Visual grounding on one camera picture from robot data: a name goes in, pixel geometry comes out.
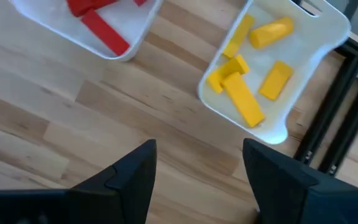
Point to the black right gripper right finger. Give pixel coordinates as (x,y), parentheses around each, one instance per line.
(275,186)

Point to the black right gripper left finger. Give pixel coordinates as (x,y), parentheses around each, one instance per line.
(126,189)

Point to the yellow rectangular block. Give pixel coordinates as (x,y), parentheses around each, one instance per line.
(239,35)
(275,80)
(235,65)
(214,81)
(243,99)

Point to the yellow cylinder block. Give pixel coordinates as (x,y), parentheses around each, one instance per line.
(271,32)

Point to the long red rectangular block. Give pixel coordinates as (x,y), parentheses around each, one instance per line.
(104,31)

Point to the thick red rectangular block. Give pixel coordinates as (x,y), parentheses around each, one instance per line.
(85,6)

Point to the white plastic bin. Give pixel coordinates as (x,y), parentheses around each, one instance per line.
(120,18)
(309,56)

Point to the black aluminium table frame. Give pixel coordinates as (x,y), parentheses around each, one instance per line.
(331,109)

